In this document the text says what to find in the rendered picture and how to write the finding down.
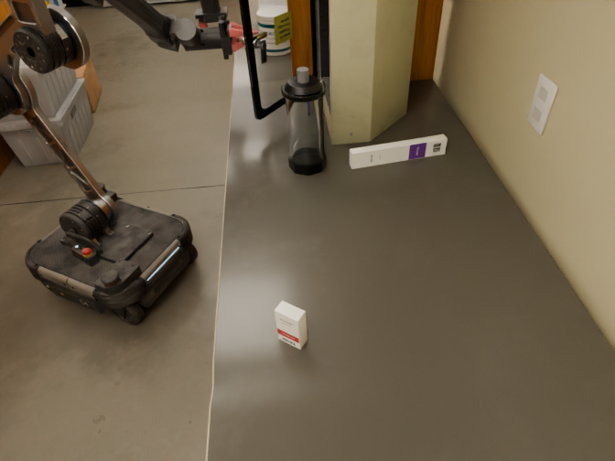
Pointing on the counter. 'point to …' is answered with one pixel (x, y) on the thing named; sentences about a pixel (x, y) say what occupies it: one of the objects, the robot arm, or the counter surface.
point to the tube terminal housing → (369, 67)
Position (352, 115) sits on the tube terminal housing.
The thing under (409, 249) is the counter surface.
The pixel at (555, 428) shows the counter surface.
